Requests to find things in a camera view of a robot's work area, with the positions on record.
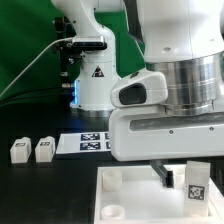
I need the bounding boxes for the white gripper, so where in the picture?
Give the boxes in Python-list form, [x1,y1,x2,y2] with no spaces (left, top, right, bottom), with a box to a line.
[109,106,224,188]

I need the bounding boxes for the white square tabletop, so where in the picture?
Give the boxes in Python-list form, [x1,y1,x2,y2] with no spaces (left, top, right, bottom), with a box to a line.
[94,164,224,224]

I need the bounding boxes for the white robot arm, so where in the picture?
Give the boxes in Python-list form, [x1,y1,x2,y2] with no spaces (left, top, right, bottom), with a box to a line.
[51,0,224,169]

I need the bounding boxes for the white marker base sheet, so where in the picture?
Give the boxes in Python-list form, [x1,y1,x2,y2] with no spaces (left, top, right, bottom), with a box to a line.
[56,132,110,154]

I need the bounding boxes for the black cables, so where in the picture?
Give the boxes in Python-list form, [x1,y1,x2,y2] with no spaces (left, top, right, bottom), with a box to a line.
[0,87,73,108]

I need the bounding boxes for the white cable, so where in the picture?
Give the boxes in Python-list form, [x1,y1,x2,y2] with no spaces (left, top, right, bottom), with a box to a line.
[0,37,76,98]

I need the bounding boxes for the black camera stand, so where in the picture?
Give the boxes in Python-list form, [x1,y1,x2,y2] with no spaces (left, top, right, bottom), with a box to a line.
[53,16,81,89]

